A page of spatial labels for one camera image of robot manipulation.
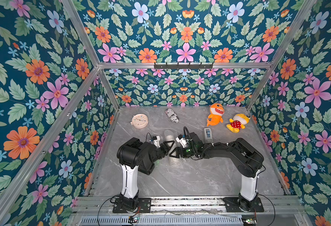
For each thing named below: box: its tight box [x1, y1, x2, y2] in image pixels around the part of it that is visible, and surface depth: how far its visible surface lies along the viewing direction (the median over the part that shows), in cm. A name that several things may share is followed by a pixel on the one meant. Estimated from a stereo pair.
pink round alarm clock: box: [130, 113, 149, 130], surface depth 110 cm
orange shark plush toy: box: [206, 102, 225, 127], surface depth 110 cm
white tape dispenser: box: [203, 127, 213, 144], surface depth 100 cm
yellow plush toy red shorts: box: [226, 113, 251, 134], surface depth 104 cm
